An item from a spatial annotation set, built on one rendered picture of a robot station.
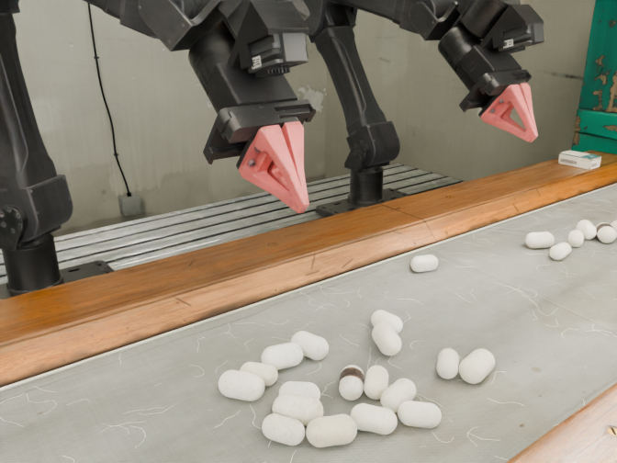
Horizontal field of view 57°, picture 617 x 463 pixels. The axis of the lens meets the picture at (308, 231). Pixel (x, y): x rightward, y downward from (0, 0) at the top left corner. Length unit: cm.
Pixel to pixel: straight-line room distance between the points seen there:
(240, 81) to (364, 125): 52
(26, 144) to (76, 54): 171
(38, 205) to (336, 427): 48
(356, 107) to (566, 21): 128
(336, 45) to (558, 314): 66
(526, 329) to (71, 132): 212
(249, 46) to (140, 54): 202
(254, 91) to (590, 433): 38
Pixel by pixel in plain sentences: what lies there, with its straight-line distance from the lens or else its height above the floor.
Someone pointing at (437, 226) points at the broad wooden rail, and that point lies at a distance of 77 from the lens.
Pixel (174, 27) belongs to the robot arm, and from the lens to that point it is 59.
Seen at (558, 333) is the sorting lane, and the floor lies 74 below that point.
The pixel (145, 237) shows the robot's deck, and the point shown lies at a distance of 99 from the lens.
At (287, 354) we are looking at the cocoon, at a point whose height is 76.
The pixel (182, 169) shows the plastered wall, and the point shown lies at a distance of 267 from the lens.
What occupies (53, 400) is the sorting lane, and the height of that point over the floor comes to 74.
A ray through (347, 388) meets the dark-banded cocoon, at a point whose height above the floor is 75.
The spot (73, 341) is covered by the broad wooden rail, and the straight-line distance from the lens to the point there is 54.
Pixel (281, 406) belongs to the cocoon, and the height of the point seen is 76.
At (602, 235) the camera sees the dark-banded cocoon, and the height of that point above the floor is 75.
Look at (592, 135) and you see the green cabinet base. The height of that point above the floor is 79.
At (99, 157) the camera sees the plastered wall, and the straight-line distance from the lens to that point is 252.
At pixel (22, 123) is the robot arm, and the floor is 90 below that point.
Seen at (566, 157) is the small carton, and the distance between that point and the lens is 112.
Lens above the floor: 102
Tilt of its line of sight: 21 degrees down
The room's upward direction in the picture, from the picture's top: straight up
